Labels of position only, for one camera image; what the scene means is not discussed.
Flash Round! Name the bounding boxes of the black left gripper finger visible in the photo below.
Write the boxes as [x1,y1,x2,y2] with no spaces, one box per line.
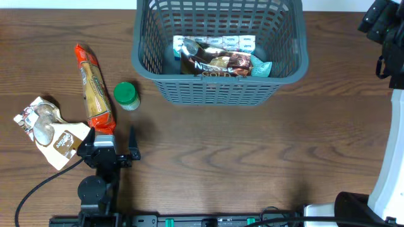
[82,127,95,145]
[128,126,138,154]

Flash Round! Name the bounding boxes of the white brown snack pouch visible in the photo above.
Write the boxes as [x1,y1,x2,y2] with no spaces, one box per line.
[13,97,90,170]

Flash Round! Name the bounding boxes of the orange spaghetti packet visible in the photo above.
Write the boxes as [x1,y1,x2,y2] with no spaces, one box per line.
[74,44,116,135]

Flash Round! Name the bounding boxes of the green lid jar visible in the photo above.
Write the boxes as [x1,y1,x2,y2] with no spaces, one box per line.
[114,82,141,111]

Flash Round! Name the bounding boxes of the brown Nescafe Gold coffee bag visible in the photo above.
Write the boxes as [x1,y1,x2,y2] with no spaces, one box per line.
[180,38,252,78]

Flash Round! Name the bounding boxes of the small teal tissue packet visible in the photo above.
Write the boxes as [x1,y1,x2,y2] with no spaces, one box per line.
[251,55,273,78]

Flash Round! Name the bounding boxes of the tissue multipack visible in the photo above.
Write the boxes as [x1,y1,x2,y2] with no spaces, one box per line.
[173,35,256,61]

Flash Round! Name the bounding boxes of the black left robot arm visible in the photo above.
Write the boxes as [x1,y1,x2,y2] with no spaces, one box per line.
[77,127,141,227]

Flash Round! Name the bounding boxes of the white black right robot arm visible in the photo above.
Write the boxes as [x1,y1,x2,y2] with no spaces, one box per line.
[288,0,403,227]

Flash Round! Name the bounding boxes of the grey plastic basket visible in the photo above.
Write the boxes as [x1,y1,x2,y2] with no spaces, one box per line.
[132,0,309,106]

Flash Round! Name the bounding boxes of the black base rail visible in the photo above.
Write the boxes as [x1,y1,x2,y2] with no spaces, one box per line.
[49,206,365,227]

